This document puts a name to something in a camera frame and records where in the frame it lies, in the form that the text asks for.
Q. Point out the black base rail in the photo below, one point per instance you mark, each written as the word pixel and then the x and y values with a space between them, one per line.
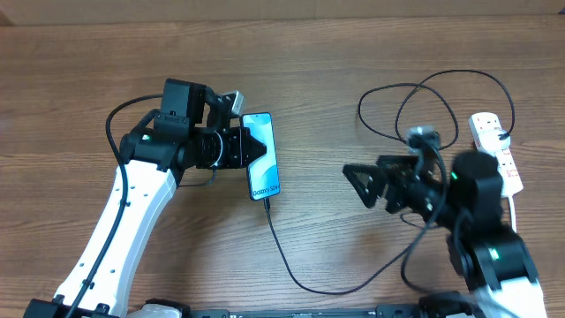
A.
pixel 156 308

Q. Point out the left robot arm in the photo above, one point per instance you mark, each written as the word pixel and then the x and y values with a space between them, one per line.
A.
pixel 193 127

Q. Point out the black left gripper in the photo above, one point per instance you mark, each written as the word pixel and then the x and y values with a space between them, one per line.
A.
pixel 238 136

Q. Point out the white power strip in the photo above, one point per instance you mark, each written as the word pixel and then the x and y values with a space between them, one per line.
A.
pixel 512 183

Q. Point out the cardboard wall panel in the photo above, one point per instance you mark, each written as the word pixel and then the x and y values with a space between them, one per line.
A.
pixel 87 12

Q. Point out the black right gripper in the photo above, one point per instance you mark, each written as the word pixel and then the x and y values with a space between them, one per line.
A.
pixel 401 180

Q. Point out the Samsung Galaxy smartphone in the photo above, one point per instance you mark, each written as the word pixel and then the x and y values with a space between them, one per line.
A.
pixel 262 172

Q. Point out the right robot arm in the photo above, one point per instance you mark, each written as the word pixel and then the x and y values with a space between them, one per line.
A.
pixel 492 258

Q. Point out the white charger plug adapter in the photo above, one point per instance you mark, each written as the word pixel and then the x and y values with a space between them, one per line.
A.
pixel 492 141

